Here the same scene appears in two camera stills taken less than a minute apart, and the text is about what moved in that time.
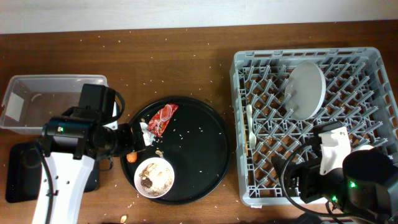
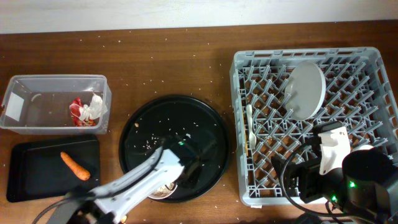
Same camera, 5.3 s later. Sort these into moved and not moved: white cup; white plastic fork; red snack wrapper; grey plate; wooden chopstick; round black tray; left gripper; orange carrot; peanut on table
Moved: orange carrot; left gripper; red snack wrapper
Not moved: round black tray; white cup; peanut on table; grey plate; wooden chopstick; white plastic fork
